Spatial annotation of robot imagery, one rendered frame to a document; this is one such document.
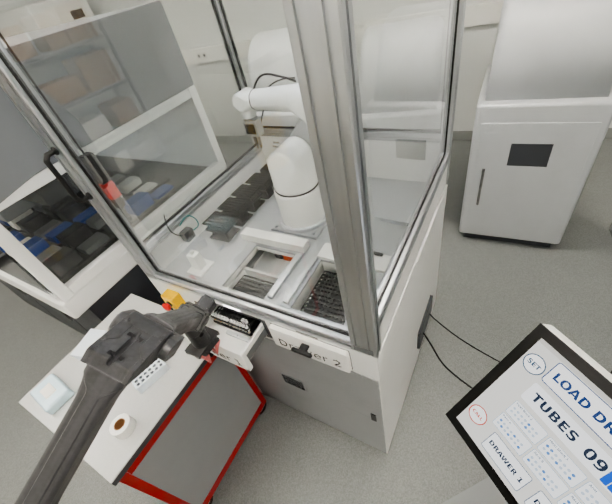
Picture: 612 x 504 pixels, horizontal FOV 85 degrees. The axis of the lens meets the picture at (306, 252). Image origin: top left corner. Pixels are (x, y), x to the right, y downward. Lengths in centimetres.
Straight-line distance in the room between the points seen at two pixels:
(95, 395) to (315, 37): 58
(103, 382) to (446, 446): 162
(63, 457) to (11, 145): 122
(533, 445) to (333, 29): 79
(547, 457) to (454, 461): 110
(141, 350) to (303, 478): 144
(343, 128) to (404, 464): 162
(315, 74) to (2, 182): 133
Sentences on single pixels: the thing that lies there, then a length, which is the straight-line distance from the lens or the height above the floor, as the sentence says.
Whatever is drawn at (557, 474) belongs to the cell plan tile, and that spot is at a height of 106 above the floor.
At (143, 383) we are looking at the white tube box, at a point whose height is 80.
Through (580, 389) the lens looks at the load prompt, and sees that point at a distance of 80.
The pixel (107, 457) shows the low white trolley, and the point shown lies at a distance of 142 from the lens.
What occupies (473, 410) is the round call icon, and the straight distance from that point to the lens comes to 90.
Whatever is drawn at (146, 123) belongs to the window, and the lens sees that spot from 87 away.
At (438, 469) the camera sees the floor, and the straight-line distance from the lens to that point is 190.
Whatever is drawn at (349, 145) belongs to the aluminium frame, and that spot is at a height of 159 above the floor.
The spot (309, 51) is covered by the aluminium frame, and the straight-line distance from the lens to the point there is 52.
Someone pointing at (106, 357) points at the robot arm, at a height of 146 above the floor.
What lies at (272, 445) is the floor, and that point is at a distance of 200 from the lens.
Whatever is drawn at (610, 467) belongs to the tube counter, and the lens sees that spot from 82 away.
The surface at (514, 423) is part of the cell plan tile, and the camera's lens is 86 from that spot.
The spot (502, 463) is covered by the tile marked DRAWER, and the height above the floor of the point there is 100.
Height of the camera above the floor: 183
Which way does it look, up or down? 42 degrees down
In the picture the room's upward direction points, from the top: 15 degrees counter-clockwise
